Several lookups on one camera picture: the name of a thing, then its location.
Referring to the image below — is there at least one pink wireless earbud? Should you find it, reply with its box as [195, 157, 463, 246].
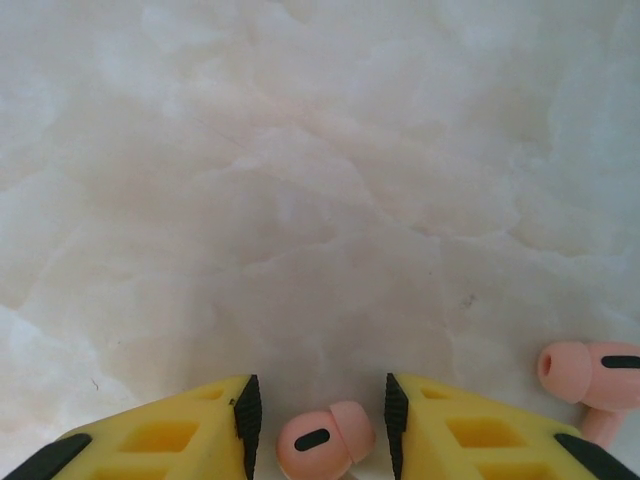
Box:
[536, 340, 640, 444]
[275, 399, 378, 480]

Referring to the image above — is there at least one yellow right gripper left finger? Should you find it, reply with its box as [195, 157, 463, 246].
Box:
[0, 373, 264, 480]

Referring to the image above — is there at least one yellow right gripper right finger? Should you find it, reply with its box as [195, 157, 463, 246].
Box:
[383, 371, 640, 480]

